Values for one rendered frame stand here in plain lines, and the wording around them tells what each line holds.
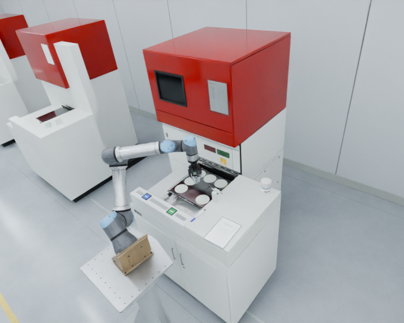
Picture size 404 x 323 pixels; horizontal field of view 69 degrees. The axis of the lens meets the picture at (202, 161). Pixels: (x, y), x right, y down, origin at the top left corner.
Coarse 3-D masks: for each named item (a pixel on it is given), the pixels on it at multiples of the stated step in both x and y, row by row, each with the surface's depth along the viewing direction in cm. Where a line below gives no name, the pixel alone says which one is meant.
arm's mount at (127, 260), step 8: (144, 240) 178; (128, 248) 171; (136, 248) 175; (144, 248) 180; (120, 256) 167; (128, 256) 172; (136, 256) 177; (144, 256) 182; (120, 264) 173; (128, 264) 175; (136, 264) 180; (128, 272) 177
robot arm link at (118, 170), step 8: (112, 168) 186; (120, 168) 187; (112, 176) 189; (120, 176) 188; (120, 184) 188; (120, 192) 188; (120, 200) 188; (120, 208) 187; (128, 208) 190; (128, 216) 189; (128, 224) 190
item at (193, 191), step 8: (216, 176) 232; (184, 184) 229; (200, 184) 227; (208, 184) 226; (176, 192) 222; (184, 192) 221; (192, 192) 220; (200, 192) 219; (208, 192) 218; (192, 200) 213
